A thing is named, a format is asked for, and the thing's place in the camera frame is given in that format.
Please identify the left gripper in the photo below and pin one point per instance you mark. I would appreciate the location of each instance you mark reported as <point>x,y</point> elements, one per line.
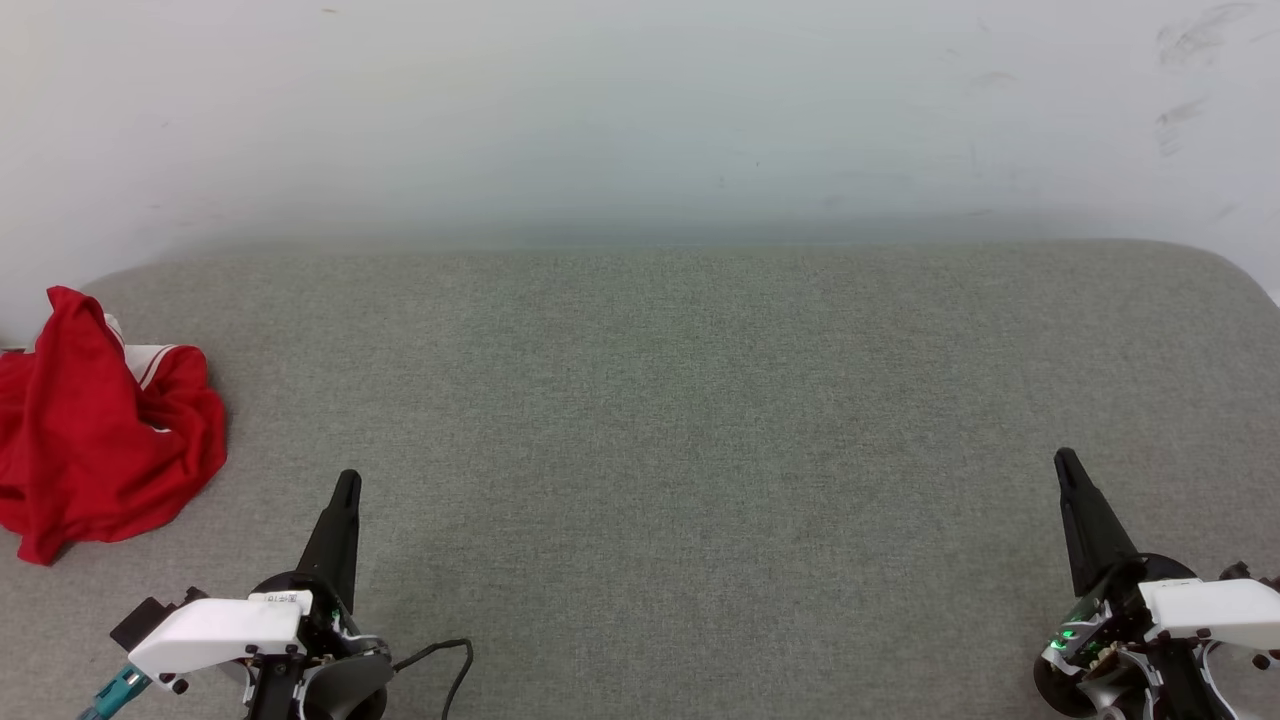
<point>335,630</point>

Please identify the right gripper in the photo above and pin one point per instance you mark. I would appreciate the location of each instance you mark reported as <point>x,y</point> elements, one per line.
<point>1085,650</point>

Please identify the red and white shirt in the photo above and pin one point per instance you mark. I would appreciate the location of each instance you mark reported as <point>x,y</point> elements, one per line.
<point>90,450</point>

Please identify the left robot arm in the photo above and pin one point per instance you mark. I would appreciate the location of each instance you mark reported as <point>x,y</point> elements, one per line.
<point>345,692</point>

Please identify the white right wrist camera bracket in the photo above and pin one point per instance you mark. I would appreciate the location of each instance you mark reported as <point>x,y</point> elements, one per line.
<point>1215,608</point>

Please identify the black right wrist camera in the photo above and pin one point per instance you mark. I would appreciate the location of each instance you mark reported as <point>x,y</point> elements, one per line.
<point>1245,575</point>

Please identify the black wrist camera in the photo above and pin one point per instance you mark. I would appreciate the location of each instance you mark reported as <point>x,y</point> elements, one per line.
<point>1245,575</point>
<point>145,620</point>

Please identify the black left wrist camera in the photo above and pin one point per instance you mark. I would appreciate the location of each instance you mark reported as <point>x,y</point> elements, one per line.
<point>145,620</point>

